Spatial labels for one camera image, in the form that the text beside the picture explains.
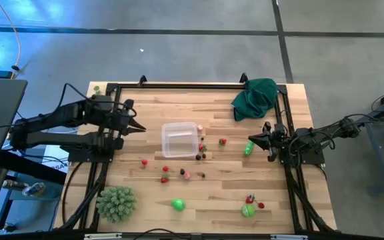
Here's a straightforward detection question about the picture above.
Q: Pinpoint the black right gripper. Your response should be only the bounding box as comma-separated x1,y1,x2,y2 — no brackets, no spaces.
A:
247,120,291,163

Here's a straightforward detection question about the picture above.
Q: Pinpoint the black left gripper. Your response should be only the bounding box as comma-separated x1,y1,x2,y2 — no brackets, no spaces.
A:
110,99,147,150

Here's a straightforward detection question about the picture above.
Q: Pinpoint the clear plastic tupperware container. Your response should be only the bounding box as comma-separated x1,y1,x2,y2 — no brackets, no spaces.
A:
161,121,200,159

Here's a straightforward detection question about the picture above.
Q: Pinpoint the pale-striped green toy fruit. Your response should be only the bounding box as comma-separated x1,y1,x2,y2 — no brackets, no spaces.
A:
241,203,256,219

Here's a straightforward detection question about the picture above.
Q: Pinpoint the smooth green toy fruit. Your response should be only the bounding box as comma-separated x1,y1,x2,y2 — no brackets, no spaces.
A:
171,198,187,213

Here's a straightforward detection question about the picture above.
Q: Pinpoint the dark green cloth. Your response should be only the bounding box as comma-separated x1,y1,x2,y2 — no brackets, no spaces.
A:
231,77,279,122

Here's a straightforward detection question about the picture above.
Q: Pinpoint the green spiky artificial plant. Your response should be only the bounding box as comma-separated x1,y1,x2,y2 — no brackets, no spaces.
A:
95,185,138,224

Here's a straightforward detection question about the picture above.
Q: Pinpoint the white printed paper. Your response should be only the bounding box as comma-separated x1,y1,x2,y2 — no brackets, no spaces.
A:
41,143,71,174

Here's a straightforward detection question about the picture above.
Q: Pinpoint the black desk leg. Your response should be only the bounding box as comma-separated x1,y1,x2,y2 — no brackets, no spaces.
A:
0,149,68,186

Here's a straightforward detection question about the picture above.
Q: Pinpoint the blue-grey metal cart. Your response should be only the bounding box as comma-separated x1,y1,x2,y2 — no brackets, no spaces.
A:
347,83,384,196

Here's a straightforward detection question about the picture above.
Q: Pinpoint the clear water bottle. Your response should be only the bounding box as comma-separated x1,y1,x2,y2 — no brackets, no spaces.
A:
21,182,47,198

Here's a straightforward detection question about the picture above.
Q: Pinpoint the metallic bottle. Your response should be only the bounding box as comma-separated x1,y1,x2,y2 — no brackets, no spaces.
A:
1,179,25,192

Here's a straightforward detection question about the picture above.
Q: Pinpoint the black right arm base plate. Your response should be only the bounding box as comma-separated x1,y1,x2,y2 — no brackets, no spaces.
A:
278,146,326,165

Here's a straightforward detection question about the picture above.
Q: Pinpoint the black aluminium table frame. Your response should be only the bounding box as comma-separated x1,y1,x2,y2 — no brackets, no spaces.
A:
57,73,338,234

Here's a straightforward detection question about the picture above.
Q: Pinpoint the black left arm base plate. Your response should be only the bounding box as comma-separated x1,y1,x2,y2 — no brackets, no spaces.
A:
60,143,113,163

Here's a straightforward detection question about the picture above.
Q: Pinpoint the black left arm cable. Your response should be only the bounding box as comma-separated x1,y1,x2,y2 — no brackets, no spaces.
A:
0,82,138,153

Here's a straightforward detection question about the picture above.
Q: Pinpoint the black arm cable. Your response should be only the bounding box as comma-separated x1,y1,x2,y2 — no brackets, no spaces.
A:
0,82,138,153
287,113,381,161

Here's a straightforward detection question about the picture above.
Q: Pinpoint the white metal bracket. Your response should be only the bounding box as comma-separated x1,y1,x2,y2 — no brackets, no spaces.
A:
270,234,309,240
84,233,123,240

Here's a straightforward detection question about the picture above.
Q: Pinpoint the thin black cable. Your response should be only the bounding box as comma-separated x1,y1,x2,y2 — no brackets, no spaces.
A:
133,227,188,240

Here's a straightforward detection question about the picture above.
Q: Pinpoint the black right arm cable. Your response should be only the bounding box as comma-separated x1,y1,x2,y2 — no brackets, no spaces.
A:
287,113,381,161

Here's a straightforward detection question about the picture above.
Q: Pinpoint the tan floor cable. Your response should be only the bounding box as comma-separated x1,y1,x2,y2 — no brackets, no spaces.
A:
0,0,23,79

